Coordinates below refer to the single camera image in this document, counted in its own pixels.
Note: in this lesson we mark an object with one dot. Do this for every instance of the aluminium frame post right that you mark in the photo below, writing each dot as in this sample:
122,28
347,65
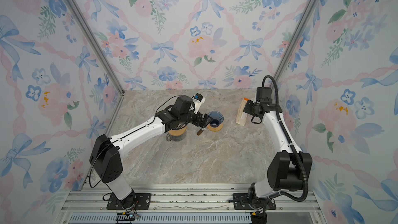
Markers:
297,34

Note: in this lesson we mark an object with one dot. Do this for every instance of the coffee filter pack orange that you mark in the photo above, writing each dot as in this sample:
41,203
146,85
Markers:
241,115

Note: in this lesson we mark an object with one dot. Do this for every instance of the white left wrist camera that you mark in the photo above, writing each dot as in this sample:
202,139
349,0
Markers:
198,100

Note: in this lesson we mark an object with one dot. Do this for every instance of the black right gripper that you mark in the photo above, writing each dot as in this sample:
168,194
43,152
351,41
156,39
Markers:
247,106

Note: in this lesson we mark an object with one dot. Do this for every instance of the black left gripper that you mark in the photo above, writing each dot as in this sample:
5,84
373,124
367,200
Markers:
204,123

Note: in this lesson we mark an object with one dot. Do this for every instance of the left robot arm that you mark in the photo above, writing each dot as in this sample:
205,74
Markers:
107,153

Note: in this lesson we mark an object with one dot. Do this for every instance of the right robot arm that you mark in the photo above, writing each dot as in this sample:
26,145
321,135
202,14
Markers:
288,173

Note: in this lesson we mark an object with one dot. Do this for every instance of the aluminium frame post left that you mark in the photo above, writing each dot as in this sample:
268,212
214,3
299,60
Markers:
89,35

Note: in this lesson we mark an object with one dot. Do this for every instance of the clear glass carafe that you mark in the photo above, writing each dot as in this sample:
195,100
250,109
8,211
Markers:
175,138

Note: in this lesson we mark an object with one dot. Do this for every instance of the glass server wooden handle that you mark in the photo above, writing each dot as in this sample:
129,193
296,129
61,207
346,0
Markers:
200,132

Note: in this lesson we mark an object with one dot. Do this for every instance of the aluminium frame post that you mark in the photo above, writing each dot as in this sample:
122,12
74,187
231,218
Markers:
297,34
89,35

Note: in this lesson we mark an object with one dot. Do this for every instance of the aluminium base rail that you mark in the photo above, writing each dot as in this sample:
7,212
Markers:
186,204

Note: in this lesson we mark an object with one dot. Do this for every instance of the blue glass dripper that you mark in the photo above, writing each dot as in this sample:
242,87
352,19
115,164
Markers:
217,119

